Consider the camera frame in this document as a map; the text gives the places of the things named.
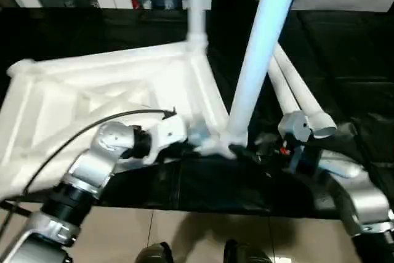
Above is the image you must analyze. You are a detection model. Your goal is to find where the white plastic table leg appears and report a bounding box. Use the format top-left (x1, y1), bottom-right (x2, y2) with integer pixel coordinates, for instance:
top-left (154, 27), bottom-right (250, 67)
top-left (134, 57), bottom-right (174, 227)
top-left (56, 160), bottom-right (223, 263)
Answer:
top-left (271, 42), bottom-right (339, 140)
top-left (267, 55), bottom-right (302, 116)
top-left (185, 0), bottom-right (211, 54)
top-left (226, 0), bottom-right (306, 150)

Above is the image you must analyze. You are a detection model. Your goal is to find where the white plastic table top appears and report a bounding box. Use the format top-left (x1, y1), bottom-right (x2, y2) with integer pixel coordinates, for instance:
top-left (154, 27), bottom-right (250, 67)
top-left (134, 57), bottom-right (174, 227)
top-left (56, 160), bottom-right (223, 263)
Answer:
top-left (0, 40), bottom-right (247, 203)

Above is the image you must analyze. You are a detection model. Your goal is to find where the right robot leg dark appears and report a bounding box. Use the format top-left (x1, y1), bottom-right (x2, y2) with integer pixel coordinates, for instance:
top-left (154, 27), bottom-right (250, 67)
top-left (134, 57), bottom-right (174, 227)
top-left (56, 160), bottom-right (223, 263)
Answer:
top-left (223, 239), bottom-right (272, 263)

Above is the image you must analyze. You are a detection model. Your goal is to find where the robot leg dark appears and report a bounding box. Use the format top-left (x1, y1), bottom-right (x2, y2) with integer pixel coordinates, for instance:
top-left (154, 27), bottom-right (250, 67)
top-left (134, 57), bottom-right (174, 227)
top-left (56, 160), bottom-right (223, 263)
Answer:
top-left (134, 241), bottom-right (174, 263)
top-left (223, 239), bottom-right (272, 263)

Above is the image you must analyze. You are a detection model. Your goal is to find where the left robot leg dark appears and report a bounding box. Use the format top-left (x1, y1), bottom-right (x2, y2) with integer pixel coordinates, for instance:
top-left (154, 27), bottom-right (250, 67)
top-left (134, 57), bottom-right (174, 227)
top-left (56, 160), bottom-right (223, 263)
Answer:
top-left (134, 241), bottom-right (174, 263)

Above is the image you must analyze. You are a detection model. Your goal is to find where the black work mat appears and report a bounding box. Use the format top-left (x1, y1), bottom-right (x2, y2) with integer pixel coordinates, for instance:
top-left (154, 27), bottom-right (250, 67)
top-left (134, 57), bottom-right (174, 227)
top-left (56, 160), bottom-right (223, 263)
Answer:
top-left (0, 6), bottom-right (394, 219)

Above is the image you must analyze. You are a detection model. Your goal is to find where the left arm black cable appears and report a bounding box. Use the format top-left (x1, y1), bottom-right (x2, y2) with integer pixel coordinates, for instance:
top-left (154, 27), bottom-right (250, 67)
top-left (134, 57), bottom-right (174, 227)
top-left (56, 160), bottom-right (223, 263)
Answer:
top-left (22, 107), bottom-right (177, 195)

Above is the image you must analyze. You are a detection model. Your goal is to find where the black table frame leg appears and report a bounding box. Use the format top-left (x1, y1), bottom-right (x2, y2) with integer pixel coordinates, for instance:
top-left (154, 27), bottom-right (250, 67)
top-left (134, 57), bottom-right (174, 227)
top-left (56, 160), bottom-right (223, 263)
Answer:
top-left (0, 199), bottom-right (32, 215)

